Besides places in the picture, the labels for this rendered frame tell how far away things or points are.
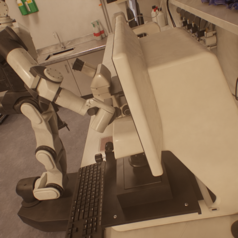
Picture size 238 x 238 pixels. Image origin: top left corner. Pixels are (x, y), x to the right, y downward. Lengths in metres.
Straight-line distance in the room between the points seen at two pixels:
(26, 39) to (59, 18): 2.79
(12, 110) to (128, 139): 0.97
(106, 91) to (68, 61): 2.25
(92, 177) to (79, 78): 2.67
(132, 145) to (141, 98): 0.28
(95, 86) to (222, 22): 0.77
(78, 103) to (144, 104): 0.55
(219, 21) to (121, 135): 0.43
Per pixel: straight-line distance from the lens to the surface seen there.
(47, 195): 1.86
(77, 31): 4.02
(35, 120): 1.44
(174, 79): 0.51
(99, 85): 1.31
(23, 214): 2.03
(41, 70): 0.98
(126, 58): 0.38
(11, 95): 1.45
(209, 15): 0.86
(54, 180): 1.80
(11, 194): 2.60
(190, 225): 0.82
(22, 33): 1.26
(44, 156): 1.59
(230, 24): 0.71
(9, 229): 2.28
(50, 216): 1.88
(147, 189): 0.71
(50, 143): 1.56
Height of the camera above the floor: 1.44
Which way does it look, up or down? 30 degrees down
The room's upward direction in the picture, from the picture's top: 18 degrees counter-clockwise
